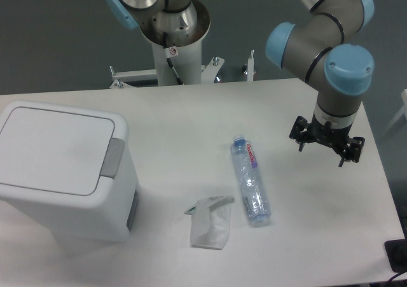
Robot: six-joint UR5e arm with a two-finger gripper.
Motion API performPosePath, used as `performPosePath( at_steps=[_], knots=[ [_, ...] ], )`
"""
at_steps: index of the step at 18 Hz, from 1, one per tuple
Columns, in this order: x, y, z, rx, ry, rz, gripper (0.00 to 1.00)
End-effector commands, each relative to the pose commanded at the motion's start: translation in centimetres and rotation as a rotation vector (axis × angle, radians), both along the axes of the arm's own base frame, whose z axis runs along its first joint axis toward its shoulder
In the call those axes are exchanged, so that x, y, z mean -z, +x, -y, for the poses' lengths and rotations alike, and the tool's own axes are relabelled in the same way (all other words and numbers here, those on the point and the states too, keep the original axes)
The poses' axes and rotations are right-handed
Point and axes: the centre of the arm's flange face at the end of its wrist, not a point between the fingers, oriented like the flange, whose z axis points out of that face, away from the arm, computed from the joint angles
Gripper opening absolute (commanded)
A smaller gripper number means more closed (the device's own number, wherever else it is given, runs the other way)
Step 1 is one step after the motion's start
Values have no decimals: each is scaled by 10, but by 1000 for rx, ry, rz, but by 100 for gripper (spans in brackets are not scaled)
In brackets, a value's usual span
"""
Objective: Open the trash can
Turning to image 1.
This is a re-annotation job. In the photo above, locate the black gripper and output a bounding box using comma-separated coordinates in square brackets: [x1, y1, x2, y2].
[289, 115, 365, 167]

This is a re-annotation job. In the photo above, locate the white push-button trash can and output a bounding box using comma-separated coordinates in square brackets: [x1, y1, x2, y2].
[1, 101, 139, 242]

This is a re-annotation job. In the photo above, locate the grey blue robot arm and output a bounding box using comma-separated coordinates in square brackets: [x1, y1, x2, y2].
[106, 0, 375, 163]

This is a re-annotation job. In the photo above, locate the clear plastic water bottle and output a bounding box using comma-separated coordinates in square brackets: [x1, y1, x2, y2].
[230, 135, 272, 227]

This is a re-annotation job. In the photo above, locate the black device at edge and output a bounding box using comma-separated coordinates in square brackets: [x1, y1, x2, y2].
[384, 239, 406, 272]

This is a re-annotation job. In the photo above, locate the white frame at right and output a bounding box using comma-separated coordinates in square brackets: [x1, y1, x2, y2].
[383, 89, 406, 137]

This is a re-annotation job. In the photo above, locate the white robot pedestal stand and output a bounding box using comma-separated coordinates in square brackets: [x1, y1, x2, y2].
[109, 0, 259, 89]

